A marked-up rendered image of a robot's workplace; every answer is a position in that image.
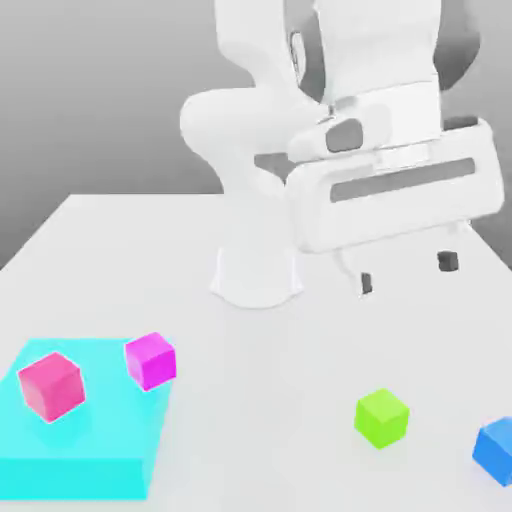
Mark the small green cube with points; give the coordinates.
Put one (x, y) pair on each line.
(380, 418)

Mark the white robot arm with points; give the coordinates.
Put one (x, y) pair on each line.
(228, 120)

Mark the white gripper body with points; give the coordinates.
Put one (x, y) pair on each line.
(400, 216)

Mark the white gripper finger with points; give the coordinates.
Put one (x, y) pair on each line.
(447, 261)
(365, 283)

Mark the small blue cube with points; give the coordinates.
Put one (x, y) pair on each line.
(496, 452)

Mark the small magenta cube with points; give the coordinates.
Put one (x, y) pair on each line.
(152, 362)

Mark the large cyan box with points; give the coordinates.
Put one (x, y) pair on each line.
(100, 436)

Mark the small pink cube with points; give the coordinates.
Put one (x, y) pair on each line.
(52, 388)

